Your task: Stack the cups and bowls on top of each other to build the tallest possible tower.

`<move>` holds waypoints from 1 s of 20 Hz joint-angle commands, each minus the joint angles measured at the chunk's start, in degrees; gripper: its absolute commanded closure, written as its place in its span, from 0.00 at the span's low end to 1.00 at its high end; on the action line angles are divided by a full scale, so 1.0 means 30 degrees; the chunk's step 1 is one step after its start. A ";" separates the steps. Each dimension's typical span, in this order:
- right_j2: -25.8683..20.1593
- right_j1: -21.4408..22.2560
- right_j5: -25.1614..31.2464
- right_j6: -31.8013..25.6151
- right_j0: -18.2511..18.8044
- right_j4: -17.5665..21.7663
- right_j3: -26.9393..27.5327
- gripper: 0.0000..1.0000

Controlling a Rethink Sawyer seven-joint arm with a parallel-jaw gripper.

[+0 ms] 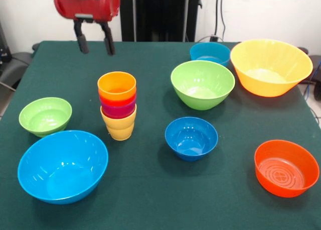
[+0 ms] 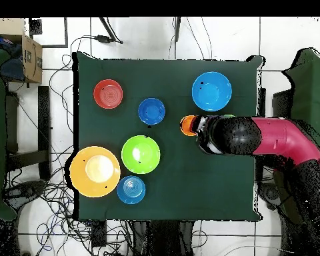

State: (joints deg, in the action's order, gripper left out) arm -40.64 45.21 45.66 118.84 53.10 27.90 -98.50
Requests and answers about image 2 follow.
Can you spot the small light blue bowl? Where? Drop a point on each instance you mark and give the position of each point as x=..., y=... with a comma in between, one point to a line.
x=130, y=190

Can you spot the red plastic bowl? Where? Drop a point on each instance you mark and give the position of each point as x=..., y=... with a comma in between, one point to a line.
x=108, y=94

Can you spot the large yellow bowl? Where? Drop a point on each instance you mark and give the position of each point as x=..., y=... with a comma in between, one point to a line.
x=94, y=172

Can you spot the dark blue bowl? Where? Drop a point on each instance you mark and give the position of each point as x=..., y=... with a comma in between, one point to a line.
x=151, y=111

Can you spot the orange ribbed plastic cup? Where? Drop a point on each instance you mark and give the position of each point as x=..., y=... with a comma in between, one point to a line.
x=187, y=126

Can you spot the dark green tablecloth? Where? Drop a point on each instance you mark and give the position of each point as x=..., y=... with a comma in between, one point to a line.
x=176, y=186

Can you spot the black power adapter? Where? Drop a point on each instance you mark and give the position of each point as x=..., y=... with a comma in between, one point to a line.
x=102, y=39

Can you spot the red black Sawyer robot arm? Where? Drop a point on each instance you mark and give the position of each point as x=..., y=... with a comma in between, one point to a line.
x=277, y=138

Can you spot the small green ribbed bowl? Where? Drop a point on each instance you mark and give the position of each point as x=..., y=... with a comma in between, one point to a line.
x=228, y=116

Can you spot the large green bowl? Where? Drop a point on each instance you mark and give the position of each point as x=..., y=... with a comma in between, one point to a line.
x=140, y=154

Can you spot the large light blue bowl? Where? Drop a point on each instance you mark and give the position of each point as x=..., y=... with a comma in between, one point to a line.
x=212, y=91

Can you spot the cardboard box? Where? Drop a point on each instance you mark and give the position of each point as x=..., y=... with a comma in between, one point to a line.
x=32, y=61

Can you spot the dark blue bag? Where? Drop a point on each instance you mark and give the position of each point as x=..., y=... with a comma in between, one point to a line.
x=12, y=69

